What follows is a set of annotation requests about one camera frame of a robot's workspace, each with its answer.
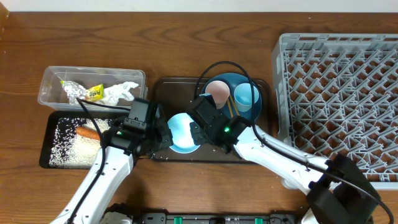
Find light blue bowl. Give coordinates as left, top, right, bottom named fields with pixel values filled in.
left=167, top=113, right=199, bottom=154

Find wooden chopstick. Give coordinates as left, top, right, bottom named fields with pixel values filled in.
left=226, top=100, right=234, bottom=118
left=229, top=94, right=240, bottom=116

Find pink cup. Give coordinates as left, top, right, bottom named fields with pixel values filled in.
left=205, top=80, right=230, bottom=109

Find white tissue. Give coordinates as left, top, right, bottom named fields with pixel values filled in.
left=97, top=82, right=139, bottom=106

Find orange carrot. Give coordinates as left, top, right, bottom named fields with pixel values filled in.
left=75, top=126, right=100, bottom=141

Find foil and green wrapper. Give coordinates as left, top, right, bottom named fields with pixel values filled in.
left=60, top=80, right=104, bottom=105

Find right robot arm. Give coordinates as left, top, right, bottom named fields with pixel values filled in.
left=187, top=94, right=381, bottom=223

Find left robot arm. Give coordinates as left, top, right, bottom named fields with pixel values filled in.
left=53, top=98, right=173, bottom=223

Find grey dishwasher rack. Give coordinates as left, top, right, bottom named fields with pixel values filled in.
left=272, top=33, right=397, bottom=190

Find light blue cup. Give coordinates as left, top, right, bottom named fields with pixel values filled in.
left=234, top=83, right=252, bottom=112

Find brown serving tray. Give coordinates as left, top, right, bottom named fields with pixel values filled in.
left=151, top=77, right=277, bottom=164

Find dark blue plate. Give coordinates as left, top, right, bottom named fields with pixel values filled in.
left=201, top=73, right=262, bottom=120

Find clear plastic bin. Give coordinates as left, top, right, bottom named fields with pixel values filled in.
left=37, top=66, right=148, bottom=111

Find black plastic tray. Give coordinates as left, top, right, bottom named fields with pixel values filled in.
left=39, top=111, right=124, bottom=169

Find spilled white rice pile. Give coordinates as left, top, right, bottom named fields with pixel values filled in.
left=49, top=118, right=100, bottom=169

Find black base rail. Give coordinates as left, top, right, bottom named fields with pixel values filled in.
left=132, top=212, right=299, bottom=224

